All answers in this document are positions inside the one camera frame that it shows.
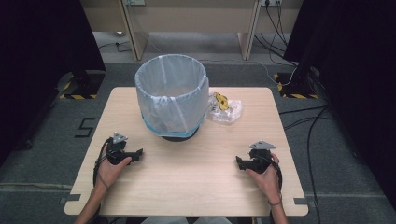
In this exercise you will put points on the light wooden desk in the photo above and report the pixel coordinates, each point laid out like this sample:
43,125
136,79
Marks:
193,18

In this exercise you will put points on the person's right hand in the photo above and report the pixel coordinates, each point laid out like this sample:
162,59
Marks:
267,182

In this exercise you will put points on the crumpled clear plastic wrapper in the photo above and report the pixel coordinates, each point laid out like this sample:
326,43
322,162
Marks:
229,113

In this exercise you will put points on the dark wristband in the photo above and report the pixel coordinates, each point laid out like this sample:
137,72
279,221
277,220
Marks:
275,203

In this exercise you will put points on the grey tape strip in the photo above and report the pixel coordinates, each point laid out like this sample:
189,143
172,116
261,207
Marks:
301,201
71,198

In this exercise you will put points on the black round trash bin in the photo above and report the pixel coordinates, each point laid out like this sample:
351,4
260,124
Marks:
180,137

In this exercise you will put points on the stand base with hazard stripes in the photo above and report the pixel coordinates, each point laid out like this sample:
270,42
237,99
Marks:
81,87
295,88

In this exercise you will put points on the yellow crumpled scrap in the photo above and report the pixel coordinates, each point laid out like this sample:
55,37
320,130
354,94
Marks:
222,100

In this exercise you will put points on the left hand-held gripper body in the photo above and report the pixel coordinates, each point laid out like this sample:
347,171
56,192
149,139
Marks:
117,148

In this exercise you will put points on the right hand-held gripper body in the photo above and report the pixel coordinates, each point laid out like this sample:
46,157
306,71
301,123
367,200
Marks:
260,158

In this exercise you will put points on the wall socket strip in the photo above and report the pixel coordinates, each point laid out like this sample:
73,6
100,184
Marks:
271,2
134,2

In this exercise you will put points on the person's left hand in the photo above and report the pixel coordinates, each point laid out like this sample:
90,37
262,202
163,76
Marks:
110,171

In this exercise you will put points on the trash bin with blue liner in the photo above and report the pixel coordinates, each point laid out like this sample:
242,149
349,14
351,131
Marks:
171,96

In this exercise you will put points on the black curtain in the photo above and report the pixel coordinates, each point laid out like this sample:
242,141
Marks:
358,77
37,62

